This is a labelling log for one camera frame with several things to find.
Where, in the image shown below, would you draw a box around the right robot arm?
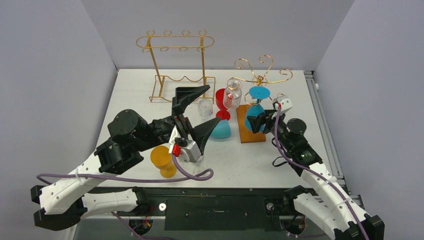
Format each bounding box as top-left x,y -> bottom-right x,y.
246,110 -> 385,240

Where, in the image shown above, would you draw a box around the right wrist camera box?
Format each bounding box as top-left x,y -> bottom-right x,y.
272,95 -> 293,118

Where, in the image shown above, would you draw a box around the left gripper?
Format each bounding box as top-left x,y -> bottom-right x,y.
135,86 -> 222,154

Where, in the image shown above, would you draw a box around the red plastic goblet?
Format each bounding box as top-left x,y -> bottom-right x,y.
215,88 -> 231,120

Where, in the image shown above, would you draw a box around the blue plastic goblet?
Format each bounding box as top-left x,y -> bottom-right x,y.
210,119 -> 232,139
244,86 -> 271,131

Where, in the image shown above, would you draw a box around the clear patterned wine glass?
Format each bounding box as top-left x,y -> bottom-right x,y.
223,78 -> 243,109

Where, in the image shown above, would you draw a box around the aluminium table frame rail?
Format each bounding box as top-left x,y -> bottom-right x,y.
303,70 -> 364,208

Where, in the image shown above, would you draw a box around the orange plastic goblet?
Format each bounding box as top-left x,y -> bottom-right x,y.
150,145 -> 177,178

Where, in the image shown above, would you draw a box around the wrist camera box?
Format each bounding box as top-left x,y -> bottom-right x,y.
168,125 -> 203,163
272,95 -> 293,118

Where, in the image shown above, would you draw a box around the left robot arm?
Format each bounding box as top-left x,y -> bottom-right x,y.
30,85 -> 220,231

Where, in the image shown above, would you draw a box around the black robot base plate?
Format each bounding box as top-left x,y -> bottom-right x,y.
119,187 -> 303,232

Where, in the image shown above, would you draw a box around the gold hook rack wooden base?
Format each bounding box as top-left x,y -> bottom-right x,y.
231,54 -> 294,144

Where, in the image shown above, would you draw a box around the tall gold wire glass rack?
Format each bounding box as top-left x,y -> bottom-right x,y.
136,30 -> 216,103

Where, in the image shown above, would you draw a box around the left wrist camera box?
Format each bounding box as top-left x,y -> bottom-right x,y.
168,125 -> 203,163

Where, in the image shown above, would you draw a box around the clear glass near red goblet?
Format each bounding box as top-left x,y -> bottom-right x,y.
198,99 -> 213,119

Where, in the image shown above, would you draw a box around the small clear front wine glass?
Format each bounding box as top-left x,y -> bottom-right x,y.
192,156 -> 210,181

